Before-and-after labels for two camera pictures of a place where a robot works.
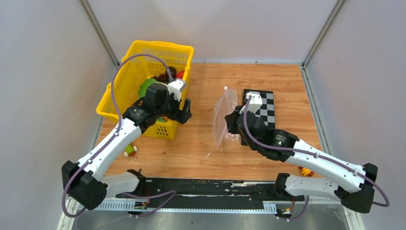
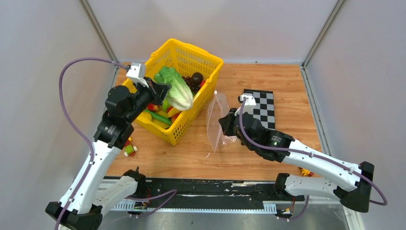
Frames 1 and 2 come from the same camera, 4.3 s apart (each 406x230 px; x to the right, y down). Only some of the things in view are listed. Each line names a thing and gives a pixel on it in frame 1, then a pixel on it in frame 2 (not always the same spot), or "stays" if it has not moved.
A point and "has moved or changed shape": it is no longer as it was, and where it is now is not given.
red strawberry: (179, 74) → (202, 83)
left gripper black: (181, 116) → (161, 90)
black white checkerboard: (266, 112) stays
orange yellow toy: (306, 171) stays
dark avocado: (173, 72) → (197, 77)
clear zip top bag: (221, 132) has moved or changed shape
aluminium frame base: (194, 213) stays
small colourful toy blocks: (130, 150) stays
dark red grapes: (162, 77) → (194, 87)
